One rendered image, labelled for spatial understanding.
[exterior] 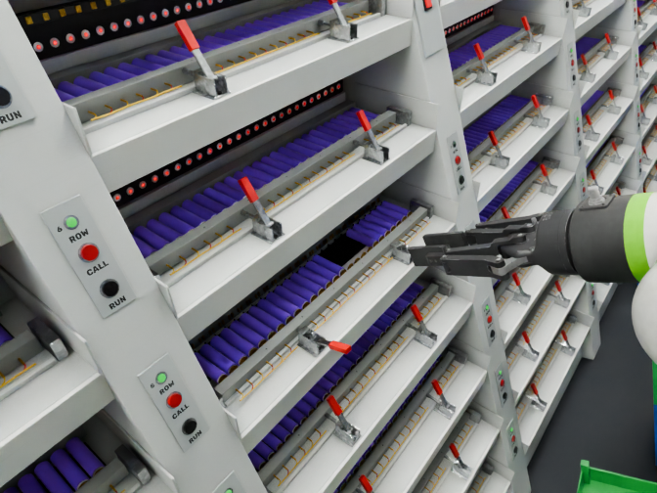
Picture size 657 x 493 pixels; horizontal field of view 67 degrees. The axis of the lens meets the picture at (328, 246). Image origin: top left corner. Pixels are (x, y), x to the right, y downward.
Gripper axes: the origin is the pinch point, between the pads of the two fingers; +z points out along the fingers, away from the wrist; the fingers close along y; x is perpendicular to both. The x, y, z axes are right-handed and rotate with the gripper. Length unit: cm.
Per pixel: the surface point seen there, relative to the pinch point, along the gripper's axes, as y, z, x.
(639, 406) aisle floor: -82, 18, 104
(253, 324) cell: 19.9, 23.8, 1.3
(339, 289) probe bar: 5.3, 18.8, 3.8
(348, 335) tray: 10.0, 15.4, 9.5
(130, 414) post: 43.2, 11.0, -4.3
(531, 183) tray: -79, 28, 21
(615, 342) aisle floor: -109, 33, 101
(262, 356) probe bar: 23.6, 18.2, 4.0
